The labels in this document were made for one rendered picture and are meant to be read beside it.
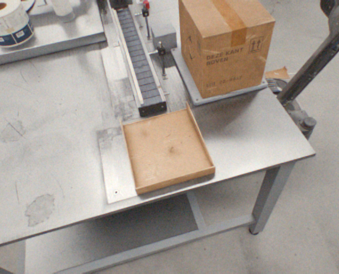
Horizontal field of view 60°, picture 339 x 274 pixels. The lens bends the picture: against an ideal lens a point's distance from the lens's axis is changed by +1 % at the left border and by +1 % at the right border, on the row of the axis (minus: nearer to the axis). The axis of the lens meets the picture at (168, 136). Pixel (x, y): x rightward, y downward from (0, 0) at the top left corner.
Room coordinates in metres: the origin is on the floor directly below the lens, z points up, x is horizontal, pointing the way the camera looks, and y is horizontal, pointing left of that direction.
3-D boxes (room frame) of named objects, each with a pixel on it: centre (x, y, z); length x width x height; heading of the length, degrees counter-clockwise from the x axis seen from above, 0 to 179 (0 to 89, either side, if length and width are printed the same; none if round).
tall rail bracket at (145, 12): (1.26, 0.04, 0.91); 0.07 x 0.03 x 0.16; 98
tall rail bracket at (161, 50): (0.97, 0.00, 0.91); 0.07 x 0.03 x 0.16; 98
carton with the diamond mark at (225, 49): (0.94, -0.25, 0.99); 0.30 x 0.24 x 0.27; 8
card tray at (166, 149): (0.59, 0.02, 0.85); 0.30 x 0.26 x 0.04; 8
